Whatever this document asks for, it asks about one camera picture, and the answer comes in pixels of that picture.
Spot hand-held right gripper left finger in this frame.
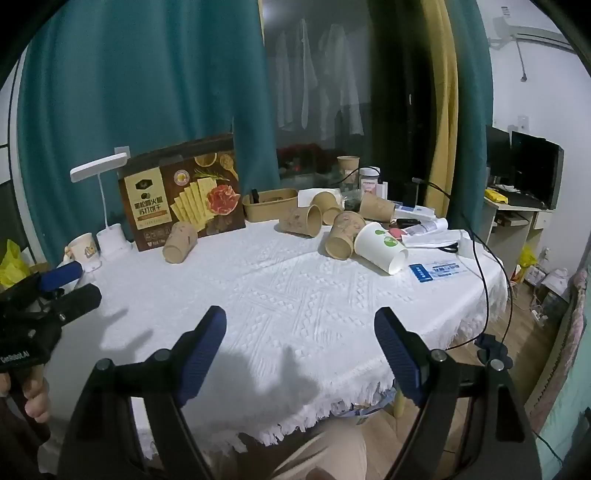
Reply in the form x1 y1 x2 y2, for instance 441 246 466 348
58 305 227 480

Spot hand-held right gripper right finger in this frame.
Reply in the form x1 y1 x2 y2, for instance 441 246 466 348
375 307 541 480

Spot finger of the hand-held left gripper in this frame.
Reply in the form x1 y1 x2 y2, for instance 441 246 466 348
46 283 103 325
39 264 85 293

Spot brown paper cup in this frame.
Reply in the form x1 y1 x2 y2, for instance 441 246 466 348
163 220 199 265
359 191 397 222
337 156 361 190
278 204 322 238
324 211 368 259
310 190 345 226

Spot white paper cup green print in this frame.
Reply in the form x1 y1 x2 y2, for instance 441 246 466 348
353 222 410 276

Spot person's left hand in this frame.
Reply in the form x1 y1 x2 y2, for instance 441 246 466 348
0 371 51 424

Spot white printed mug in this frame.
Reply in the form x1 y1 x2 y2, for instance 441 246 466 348
65 233 103 273

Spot yellow plastic bag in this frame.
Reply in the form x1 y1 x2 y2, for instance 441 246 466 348
0 239 33 291

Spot white desk lamp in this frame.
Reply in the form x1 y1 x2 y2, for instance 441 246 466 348
70 152 133 260

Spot white embossed tablecloth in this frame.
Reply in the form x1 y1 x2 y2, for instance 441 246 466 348
39 215 509 462

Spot blue and white card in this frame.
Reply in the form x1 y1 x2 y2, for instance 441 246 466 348
409 259 465 283

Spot brown cracker box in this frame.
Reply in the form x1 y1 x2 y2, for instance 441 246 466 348
117 134 247 253

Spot person's leg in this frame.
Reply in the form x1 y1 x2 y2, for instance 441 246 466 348
240 418 370 480

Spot white papers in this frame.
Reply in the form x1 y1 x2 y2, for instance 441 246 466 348
402 228 465 251

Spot blue and white box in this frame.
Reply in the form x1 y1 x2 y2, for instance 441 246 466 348
394 205 435 220

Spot yellow and red bag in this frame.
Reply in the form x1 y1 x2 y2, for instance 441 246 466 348
512 244 539 284

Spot brown paper bowl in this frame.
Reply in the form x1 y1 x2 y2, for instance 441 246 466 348
242 188 299 222

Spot pink patterned blanket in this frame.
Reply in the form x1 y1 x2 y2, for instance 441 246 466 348
531 268 591 430

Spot white computer desk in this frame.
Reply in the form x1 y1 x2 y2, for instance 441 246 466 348
480 187 555 278

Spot jar with white lid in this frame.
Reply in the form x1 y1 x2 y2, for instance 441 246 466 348
359 167 382 197

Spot wide teal curtain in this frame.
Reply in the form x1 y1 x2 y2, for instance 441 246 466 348
18 0 280 265

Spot red patterned cloth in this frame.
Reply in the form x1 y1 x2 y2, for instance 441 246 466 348
277 143 339 175

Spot small black monitor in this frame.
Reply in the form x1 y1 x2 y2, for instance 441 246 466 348
486 124 513 185

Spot large black monitor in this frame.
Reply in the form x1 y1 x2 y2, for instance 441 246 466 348
510 130 565 210

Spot yellow curtain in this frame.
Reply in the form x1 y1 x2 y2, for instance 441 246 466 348
420 0 465 222

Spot narrow teal curtain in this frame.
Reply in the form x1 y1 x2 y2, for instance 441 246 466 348
448 0 494 241

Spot white hanging garment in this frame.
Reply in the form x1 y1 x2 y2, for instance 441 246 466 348
321 23 365 137
298 18 324 126

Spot white air conditioner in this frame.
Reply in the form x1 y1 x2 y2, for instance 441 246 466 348
492 4 575 49

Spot black cable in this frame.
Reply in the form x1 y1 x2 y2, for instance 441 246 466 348
411 176 513 352

